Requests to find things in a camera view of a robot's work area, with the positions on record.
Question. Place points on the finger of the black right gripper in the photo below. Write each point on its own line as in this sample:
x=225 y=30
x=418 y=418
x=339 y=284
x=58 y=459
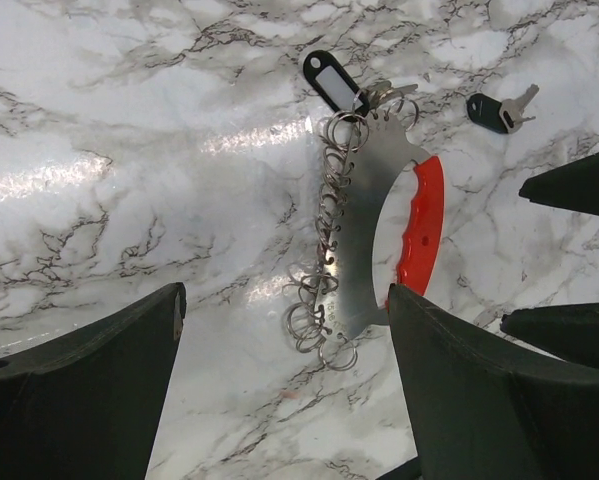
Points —
x=570 y=332
x=573 y=187

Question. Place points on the key with black head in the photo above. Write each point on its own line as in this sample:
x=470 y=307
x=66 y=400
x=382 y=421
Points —
x=502 y=117

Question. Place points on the steel key organizer red handle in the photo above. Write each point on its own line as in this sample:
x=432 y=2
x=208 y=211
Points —
x=335 y=299

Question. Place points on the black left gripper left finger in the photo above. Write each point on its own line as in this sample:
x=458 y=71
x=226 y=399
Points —
x=87 y=405

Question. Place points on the black key tag with keys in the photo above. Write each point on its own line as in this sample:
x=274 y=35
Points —
x=340 y=92

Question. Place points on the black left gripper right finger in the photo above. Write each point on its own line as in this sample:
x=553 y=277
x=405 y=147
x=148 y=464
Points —
x=490 y=406

